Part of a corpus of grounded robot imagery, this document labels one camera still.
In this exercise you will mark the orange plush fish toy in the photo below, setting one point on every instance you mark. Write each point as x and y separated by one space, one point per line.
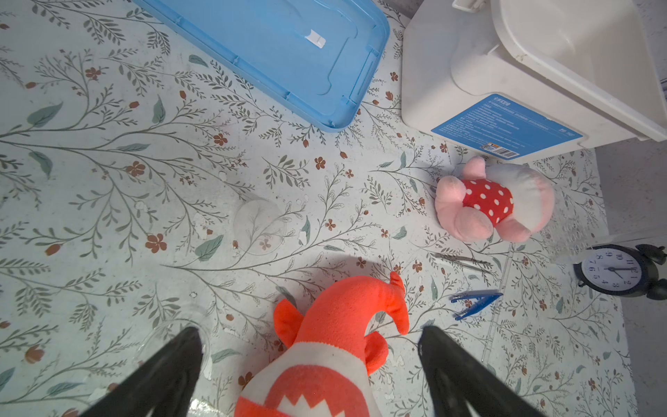
329 354

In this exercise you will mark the pink plush pig toy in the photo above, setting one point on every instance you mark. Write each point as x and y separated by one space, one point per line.
510 200

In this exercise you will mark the blue plastic tweezers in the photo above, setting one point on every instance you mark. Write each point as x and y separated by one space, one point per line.
474 302

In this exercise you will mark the blue plastic lid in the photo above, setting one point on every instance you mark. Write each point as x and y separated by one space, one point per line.
316 58

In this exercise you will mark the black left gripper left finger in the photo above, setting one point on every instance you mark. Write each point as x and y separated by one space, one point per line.
163 386

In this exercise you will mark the clear glass stirring rod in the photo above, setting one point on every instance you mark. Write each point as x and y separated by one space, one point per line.
496 309

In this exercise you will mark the white plastic storage bin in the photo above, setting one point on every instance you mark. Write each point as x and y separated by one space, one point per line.
525 80

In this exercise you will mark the metal tweezers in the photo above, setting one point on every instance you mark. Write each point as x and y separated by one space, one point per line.
464 262

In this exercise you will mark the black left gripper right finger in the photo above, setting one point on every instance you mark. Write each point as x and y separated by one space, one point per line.
460 385

